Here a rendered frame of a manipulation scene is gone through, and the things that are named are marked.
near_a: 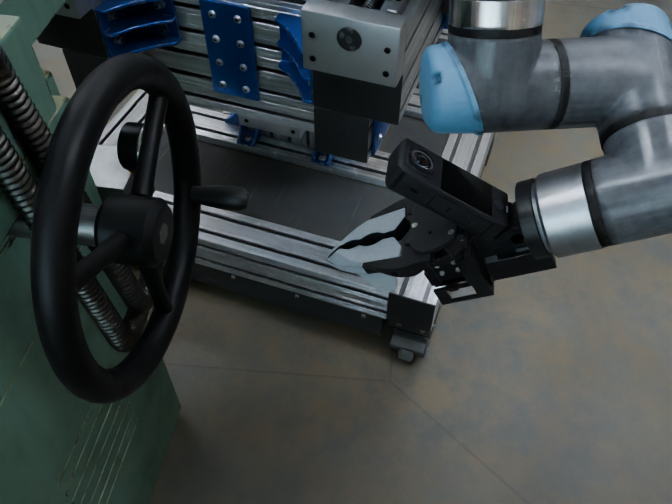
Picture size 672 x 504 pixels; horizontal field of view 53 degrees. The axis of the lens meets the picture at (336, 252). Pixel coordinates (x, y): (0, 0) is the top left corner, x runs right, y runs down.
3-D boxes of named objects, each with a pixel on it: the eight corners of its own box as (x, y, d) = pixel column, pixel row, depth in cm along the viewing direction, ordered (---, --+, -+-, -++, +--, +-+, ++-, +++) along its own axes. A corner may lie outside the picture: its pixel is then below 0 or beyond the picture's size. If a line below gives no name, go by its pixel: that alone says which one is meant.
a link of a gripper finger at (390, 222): (351, 285, 71) (431, 267, 66) (322, 251, 67) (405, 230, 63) (355, 263, 73) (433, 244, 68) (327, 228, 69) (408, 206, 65)
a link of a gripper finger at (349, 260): (346, 309, 69) (429, 293, 65) (317, 276, 65) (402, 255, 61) (351, 285, 71) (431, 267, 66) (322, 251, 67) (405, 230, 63)
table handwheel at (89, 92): (94, 487, 49) (62, 79, 38) (-159, 447, 50) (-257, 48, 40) (214, 311, 75) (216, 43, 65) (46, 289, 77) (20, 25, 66)
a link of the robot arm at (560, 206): (585, 208, 52) (577, 139, 57) (527, 222, 54) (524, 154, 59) (608, 265, 57) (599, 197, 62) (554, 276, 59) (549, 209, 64)
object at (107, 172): (139, 230, 93) (125, 189, 87) (55, 220, 94) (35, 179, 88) (158, 188, 98) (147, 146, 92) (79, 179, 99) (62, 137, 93)
